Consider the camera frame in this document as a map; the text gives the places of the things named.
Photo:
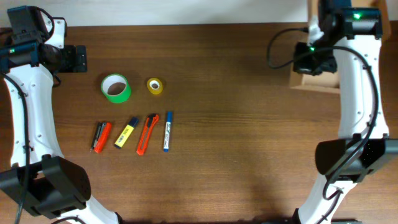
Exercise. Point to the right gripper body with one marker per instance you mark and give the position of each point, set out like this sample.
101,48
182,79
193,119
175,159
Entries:
311,60

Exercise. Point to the green tape roll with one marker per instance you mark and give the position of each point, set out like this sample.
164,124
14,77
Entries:
115,88

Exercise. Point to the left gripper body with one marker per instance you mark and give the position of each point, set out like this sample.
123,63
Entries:
67,57

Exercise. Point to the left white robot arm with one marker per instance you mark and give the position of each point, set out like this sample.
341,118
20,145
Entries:
41,181

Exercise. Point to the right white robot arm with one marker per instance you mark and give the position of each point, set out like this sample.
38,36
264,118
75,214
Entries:
345,37

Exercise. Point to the yellow highlighter marker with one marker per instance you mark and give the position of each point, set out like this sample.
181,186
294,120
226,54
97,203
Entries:
126,132

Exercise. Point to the orange utility knife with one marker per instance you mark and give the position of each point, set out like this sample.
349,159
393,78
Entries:
150,122

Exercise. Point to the small yellow tape roll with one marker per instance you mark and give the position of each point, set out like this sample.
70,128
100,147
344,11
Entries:
155,86

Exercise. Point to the blue whiteboard marker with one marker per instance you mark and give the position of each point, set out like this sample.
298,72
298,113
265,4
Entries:
167,131

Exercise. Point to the brown cardboard box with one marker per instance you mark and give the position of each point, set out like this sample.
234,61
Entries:
329,82

